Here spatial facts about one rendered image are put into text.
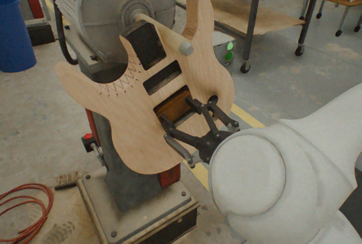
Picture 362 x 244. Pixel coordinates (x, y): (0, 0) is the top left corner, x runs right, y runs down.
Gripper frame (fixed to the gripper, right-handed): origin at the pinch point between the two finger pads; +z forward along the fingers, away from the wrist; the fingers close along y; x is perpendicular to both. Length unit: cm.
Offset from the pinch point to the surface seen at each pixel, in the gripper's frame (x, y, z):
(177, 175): -73, -4, 32
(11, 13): -32, -33, 280
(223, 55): -8.8, 27.5, 16.6
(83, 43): 7.6, -7.0, 41.1
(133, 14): 18.9, 4.2, 15.0
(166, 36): 18.1, 4.3, 0.9
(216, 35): -5.2, 30.8, 22.9
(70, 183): -87, -59, 87
